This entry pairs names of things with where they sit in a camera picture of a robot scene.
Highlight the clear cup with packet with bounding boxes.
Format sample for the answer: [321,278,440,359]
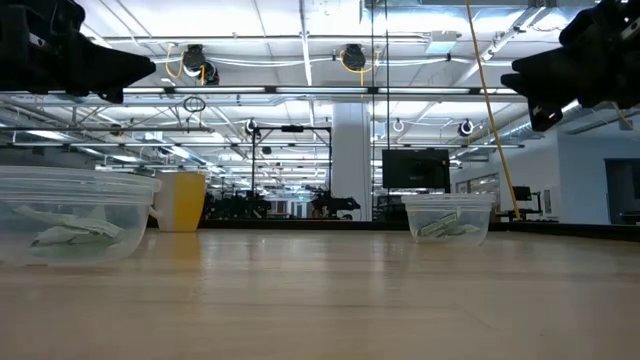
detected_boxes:
[0,165,162,266]

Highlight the clear plastic bin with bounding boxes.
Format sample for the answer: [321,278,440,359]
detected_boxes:
[401,193,496,247]

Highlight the small monitor on arm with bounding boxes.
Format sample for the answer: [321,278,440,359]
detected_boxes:
[512,185,544,221]

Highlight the pale green sweetener packet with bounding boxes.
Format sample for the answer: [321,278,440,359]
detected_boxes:
[30,225,109,249]
[12,205,126,239]
[442,223,484,239]

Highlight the yellow hanging cable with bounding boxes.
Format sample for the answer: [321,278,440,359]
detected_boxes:
[464,0,521,220]

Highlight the black monitor screen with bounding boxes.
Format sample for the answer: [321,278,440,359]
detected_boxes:
[382,148,451,190]

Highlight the white building column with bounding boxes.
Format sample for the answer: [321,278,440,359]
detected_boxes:
[332,102,373,222]

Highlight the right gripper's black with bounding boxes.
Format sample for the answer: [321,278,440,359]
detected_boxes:
[501,0,640,132]

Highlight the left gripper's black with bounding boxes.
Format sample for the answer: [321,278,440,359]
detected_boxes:
[0,0,157,104]

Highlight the dark green Truvia packet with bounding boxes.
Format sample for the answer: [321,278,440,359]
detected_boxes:
[417,212,461,238]

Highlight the distant black robot arms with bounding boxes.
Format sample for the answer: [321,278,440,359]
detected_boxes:
[309,192,362,221]

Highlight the black rig frame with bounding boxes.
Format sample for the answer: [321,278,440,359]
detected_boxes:
[251,125,333,221]

